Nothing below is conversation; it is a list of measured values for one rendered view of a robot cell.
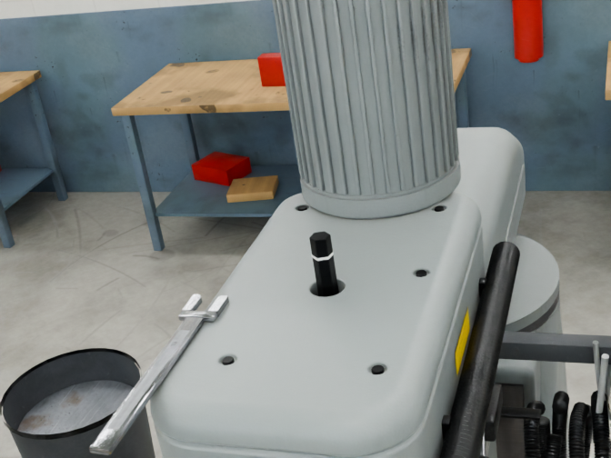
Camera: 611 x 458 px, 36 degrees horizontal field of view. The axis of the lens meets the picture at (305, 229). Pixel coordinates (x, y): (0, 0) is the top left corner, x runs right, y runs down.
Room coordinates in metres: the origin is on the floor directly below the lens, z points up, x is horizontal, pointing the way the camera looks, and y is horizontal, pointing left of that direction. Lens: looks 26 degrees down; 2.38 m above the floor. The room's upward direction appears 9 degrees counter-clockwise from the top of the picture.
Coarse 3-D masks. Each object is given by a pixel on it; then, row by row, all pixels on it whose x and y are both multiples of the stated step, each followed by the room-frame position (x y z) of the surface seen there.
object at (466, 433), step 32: (512, 256) 1.00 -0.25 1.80; (480, 288) 0.95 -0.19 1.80; (512, 288) 0.95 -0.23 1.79; (480, 320) 0.87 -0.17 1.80; (480, 352) 0.81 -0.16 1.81; (480, 384) 0.76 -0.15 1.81; (448, 416) 0.72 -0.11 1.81; (480, 416) 0.71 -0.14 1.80; (448, 448) 0.67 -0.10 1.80; (480, 448) 0.69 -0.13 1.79
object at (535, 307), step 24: (528, 240) 1.47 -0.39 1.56; (528, 264) 1.39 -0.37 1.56; (552, 264) 1.37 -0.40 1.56; (528, 288) 1.31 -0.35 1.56; (552, 288) 1.30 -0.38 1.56; (528, 312) 1.24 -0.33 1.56; (552, 312) 1.28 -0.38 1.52; (504, 360) 1.17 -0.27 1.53; (528, 360) 1.17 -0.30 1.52; (504, 384) 1.15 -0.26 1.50; (528, 384) 1.14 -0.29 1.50; (552, 384) 1.23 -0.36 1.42; (552, 408) 1.21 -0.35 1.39; (504, 432) 1.15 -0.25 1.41; (504, 456) 1.15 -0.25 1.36
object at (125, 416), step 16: (192, 304) 0.84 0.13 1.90; (224, 304) 0.84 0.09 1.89; (192, 320) 0.81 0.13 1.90; (208, 320) 0.81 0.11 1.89; (176, 336) 0.79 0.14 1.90; (192, 336) 0.79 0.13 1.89; (160, 352) 0.76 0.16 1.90; (176, 352) 0.76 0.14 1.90; (160, 368) 0.73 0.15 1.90; (144, 384) 0.71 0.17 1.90; (128, 400) 0.69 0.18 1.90; (144, 400) 0.69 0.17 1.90; (112, 416) 0.67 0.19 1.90; (128, 416) 0.67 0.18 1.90; (112, 432) 0.65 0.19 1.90; (96, 448) 0.63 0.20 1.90; (112, 448) 0.63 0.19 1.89
